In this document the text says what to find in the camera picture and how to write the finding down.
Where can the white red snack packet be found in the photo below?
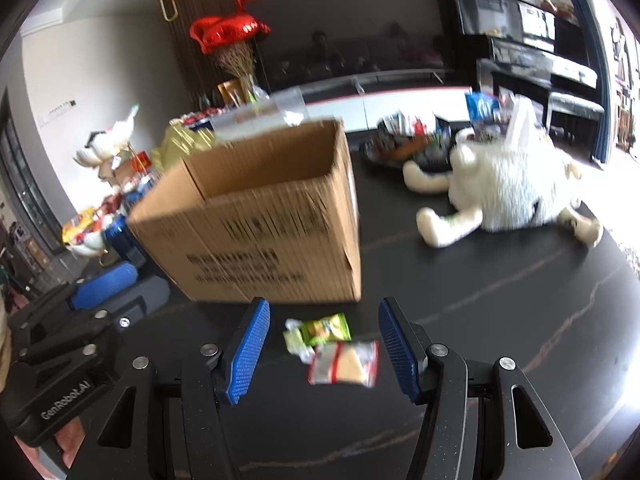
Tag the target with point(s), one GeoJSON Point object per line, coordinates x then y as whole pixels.
{"type": "Point", "coordinates": [340, 364]}

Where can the white plush sheep toy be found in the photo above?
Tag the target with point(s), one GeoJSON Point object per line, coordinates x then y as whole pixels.
{"type": "Point", "coordinates": [505, 185]}

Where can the dark blue curtain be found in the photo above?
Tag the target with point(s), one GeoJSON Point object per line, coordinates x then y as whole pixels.
{"type": "Point", "coordinates": [587, 60]}

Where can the brown cardboard box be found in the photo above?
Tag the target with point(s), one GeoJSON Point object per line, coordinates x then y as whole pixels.
{"type": "Point", "coordinates": [275, 240]}

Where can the clear plastic container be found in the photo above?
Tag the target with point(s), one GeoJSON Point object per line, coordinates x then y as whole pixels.
{"type": "Point", "coordinates": [260, 110]}

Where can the black framed glass door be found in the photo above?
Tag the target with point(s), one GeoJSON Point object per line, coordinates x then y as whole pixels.
{"type": "Point", "coordinates": [25, 190]}

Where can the black upright piano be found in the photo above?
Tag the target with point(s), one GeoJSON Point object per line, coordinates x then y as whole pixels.
{"type": "Point", "coordinates": [525, 25]}

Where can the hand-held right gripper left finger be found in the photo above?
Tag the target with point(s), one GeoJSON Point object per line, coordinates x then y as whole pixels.
{"type": "Point", "coordinates": [247, 355]}

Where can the gold brown gift bag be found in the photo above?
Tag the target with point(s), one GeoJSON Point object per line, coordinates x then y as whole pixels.
{"type": "Point", "coordinates": [230, 93]}

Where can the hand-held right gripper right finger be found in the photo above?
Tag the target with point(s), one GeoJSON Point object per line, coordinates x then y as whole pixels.
{"type": "Point", "coordinates": [397, 350]}

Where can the blue snack bag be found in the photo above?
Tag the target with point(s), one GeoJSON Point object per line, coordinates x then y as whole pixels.
{"type": "Point", "coordinates": [480, 108]}

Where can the piano bench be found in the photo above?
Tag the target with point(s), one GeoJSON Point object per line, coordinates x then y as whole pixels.
{"type": "Point", "coordinates": [575, 105]}

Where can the blue soda can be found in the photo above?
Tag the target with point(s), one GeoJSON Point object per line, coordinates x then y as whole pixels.
{"type": "Point", "coordinates": [121, 239]}

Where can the dried flower bouquet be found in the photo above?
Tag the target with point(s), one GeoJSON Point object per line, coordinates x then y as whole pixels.
{"type": "Point", "coordinates": [237, 67]}

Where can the dark tray of snack bags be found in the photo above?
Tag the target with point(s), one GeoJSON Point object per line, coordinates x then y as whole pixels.
{"type": "Point", "coordinates": [405, 140]}

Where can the large black television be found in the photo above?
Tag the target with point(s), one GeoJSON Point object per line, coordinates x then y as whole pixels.
{"type": "Point", "coordinates": [350, 35]}

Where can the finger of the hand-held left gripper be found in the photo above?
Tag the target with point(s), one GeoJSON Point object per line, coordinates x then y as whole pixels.
{"type": "Point", "coordinates": [145, 295]}
{"type": "Point", "coordinates": [102, 282]}

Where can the white wall switch panel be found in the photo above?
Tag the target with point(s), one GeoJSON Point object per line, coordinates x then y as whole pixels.
{"type": "Point", "coordinates": [57, 111]}

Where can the person's left hand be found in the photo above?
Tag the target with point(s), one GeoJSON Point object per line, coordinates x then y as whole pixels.
{"type": "Point", "coordinates": [70, 442]}

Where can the white shell tiered snack stand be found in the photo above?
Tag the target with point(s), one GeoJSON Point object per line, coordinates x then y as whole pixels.
{"type": "Point", "coordinates": [107, 142]}

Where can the yellow snack packet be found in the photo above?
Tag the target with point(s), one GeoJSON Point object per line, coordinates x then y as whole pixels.
{"type": "Point", "coordinates": [75, 226]}

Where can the white plastic bag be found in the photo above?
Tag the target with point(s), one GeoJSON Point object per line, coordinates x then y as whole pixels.
{"type": "Point", "coordinates": [520, 120]}

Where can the small green snack packet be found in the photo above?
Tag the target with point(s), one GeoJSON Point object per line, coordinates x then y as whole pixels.
{"type": "Point", "coordinates": [325, 330]}

